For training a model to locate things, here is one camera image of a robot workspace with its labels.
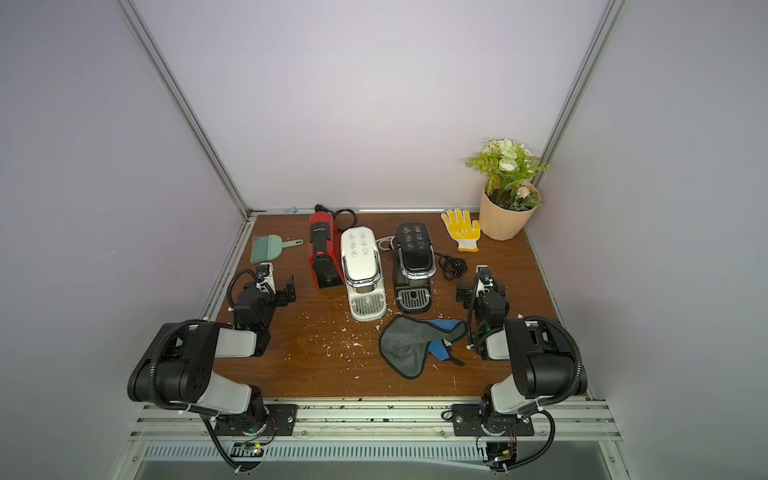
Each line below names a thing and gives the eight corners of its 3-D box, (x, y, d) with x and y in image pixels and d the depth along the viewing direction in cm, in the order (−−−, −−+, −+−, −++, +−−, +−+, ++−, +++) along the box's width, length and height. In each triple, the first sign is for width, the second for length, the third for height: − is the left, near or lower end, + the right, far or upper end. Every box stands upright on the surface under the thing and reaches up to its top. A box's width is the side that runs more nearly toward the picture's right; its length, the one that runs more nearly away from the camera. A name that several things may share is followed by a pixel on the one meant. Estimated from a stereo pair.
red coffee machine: (319, 294, 99) (304, 259, 84) (323, 249, 112) (310, 212, 96) (346, 291, 100) (337, 257, 84) (347, 247, 112) (339, 210, 97)
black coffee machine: (395, 313, 93) (394, 274, 75) (395, 262, 106) (394, 218, 88) (430, 313, 93) (437, 274, 75) (425, 262, 106) (431, 218, 88)
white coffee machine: (354, 324, 91) (344, 286, 74) (349, 271, 104) (339, 228, 86) (387, 318, 92) (384, 280, 75) (378, 266, 105) (374, 223, 87)
